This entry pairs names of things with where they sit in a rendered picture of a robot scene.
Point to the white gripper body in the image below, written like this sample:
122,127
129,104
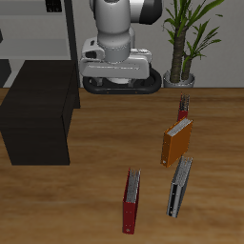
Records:
111,68

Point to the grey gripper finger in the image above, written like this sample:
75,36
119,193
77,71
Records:
134,82
98,81

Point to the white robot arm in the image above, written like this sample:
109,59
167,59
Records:
114,28

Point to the small red book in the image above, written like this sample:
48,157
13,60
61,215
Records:
183,108

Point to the orange book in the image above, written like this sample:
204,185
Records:
176,144

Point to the black and grey book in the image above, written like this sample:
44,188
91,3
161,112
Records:
178,189

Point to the large red book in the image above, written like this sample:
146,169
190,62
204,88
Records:
131,203

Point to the green pot plant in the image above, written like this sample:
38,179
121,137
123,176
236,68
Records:
178,47

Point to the dark wooden cabinet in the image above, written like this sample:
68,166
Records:
35,111

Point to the small black box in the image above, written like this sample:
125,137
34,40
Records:
53,5

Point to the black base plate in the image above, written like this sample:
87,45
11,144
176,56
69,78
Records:
120,91

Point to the black shelf post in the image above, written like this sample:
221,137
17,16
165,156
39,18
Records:
72,31

